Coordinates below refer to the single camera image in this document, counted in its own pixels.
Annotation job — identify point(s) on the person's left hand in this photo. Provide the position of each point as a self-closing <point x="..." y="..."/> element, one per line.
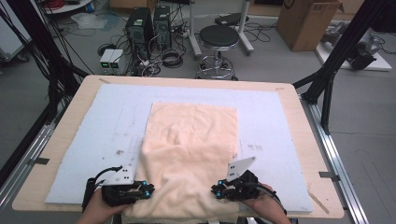
<point x="99" y="208"/>

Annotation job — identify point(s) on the thin wooden stick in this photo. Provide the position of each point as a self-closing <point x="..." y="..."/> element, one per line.
<point x="318" y="201"/>

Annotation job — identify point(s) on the white stand leg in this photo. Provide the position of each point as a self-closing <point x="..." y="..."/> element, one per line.
<point x="194" y="34"/>
<point x="245" y="31"/>

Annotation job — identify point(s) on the black metal frame stand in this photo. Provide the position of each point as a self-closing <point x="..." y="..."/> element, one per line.
<point x="339" y="53"/>
<point x="40" y="46"/>

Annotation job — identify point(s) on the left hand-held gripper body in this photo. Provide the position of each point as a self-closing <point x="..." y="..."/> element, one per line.
<point x="120" y="191"/>

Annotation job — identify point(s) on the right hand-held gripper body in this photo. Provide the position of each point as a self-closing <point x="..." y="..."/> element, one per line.
<point x="243" y="188"/>

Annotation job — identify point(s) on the black computer tower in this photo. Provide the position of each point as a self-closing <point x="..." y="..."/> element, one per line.
<point x="138" y="26"/>
<point x="162" y="23"/>

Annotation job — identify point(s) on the white board with grey device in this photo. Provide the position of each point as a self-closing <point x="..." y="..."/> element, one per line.
<point x="364" y="53"/>

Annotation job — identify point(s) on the white power supply box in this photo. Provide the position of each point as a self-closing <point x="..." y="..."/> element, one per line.
<point x="116" y="58"/>
<point x="106" y="59"/>

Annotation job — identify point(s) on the black tape strip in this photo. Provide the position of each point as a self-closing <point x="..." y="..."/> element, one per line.
<point x="39" y="161"/>
<point x="329" y="176"/>

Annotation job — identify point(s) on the black round stool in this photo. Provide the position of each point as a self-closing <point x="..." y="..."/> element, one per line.
<point x="219" y="35"/>

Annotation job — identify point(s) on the person's right hand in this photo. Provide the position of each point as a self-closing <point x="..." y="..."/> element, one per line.
<point x="261" y="206"/>

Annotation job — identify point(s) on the brown cardboard box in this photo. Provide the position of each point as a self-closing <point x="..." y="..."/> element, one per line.
<point x="306" y="25"/>

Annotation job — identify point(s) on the silver table rail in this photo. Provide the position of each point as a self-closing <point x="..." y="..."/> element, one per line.
<point x="336" y="161"/>
<point x="28" y="155"/>

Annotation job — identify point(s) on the clear plastic bag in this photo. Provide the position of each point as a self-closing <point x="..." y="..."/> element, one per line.
<point x="88" y="21"/>

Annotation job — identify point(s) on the cream terry towel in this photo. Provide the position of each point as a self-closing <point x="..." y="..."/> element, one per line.
<point x="186" y="140"/>

